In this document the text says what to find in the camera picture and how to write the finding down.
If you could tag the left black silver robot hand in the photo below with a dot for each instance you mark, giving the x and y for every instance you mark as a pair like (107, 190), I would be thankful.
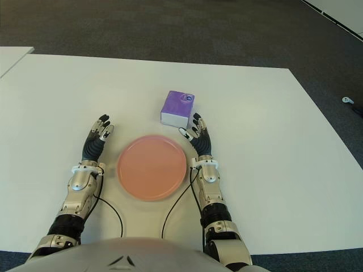
(92, 148)

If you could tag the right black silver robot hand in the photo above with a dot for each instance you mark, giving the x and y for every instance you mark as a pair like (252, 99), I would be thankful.
(202, 144)

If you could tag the purple tissue paper pack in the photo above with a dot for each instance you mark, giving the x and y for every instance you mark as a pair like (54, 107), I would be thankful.
(175, 109)

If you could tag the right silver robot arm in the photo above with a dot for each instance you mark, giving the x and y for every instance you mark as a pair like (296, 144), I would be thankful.
(211, 184)

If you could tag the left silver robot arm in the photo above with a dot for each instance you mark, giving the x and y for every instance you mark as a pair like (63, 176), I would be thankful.
(79, 184)

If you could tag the pink round plate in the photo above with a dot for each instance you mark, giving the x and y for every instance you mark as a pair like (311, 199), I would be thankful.
(151, 168)

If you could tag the silver robot torso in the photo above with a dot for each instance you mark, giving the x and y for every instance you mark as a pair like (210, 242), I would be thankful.
(136, 255)

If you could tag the white side table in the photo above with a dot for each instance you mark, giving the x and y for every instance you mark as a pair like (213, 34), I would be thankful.
(12, 58)

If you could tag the white handheld controller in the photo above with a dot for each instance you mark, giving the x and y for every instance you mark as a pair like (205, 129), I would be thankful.
(347, 100)

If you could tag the white panel with black edge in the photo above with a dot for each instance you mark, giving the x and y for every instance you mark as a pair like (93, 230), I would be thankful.
(344, 12)

